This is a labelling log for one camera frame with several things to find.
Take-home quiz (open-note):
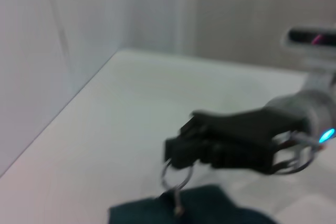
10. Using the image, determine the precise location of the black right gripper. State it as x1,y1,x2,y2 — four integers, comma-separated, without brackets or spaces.
164,108,310,176

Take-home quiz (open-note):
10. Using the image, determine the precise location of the teal insulated lunch bag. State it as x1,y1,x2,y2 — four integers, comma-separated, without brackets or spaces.
109,159,279,224

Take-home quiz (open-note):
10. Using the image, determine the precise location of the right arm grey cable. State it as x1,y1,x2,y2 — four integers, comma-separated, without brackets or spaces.
272,131,320,175

